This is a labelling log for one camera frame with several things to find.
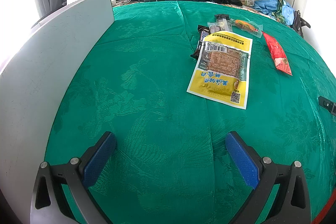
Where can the orange sausage packet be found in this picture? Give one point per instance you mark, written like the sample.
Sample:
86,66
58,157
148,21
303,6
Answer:
245,26

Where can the floral bed sheet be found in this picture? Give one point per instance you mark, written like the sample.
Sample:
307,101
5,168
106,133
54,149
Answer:
260,11

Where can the dark wooden chair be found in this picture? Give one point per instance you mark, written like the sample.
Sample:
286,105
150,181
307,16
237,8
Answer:
298,20

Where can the yellow windowed snack packet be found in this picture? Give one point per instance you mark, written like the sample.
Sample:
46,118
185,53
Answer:
210,82

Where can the long clear black-ended packet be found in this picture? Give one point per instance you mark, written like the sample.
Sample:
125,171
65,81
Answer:
222,17

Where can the red snack packet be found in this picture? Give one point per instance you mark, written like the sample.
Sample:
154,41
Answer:
278,53

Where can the green patterned cloth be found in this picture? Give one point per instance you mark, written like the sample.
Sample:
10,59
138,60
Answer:
279,7

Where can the small brown cake packet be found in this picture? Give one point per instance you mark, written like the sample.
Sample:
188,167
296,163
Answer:
212,28

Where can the bright window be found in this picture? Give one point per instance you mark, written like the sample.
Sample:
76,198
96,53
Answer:
18,16

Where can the dark brown chocolate bar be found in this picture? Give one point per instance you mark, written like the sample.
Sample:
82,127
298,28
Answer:
203,36

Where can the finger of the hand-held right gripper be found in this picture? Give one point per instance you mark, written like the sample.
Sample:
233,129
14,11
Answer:
328,104

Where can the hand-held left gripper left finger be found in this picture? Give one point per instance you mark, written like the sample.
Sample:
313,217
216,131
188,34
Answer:
98,158

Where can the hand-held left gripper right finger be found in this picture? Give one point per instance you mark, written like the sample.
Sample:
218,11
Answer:
242,161

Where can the blue cloth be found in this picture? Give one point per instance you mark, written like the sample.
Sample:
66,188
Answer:
265,6

